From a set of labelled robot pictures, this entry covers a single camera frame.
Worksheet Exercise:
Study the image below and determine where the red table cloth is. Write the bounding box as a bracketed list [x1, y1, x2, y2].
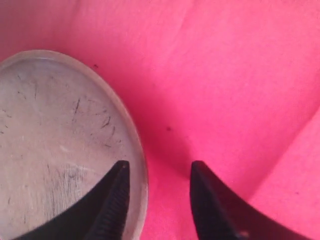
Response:
[0, 0, 320, 240]

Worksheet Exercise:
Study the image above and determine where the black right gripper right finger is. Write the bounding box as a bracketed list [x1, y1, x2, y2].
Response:
[189, 160, 315, 240]

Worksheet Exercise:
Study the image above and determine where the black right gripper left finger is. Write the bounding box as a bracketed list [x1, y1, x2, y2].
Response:
[23, 160, 130, 240]

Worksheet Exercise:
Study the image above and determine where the brown wooden plate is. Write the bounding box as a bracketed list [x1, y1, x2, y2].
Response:
[0, 50, 148, 240]

